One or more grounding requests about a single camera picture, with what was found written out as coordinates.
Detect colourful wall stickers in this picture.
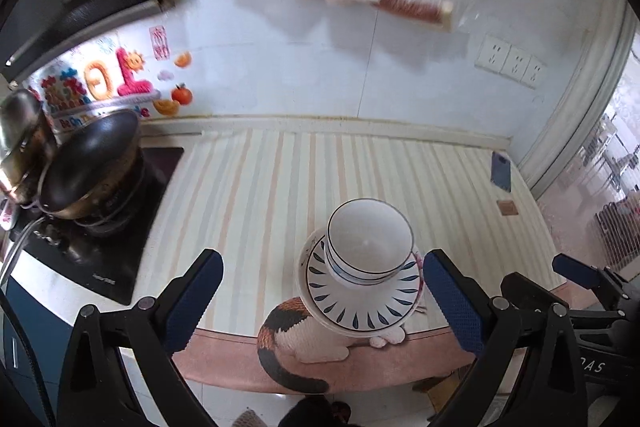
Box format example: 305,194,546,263
27,24,195,132

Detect black glass stove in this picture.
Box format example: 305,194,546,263
10,147,185,305

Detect white bowl blue leaf pattern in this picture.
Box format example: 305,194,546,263
302,227,422,332

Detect white floral bowl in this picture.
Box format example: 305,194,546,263
296,227,429,343

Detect white wall socket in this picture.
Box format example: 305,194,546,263
501,44,531,80
475,34,511,72
522,55,547,88

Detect dark slipper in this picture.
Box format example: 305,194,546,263
290,394,356,427

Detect white bowl blue stripes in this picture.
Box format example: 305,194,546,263
326,247,417,289

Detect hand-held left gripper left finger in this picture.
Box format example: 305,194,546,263
52,248,225,427

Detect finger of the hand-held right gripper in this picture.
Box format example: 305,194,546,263
552,253,632,308
500,272,572,309

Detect glass window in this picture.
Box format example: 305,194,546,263
517,2,640,268

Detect cardboard box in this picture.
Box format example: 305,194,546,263
412,369,466,413

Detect grey gas hose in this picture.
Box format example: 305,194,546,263
0,217,42,285

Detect blue phone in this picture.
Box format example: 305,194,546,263
490,150,512,192

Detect white bowl dark rim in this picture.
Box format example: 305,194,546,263
327,198,415,275

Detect black frying pan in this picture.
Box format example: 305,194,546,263
37,109,143,220

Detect calico cat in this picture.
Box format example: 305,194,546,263
256,297,406,394

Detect steel pot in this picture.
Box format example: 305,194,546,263
0,89,58,208

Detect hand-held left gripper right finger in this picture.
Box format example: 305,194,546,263
423,248,594,427

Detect striped counter mat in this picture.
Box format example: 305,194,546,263
132,127,566,343

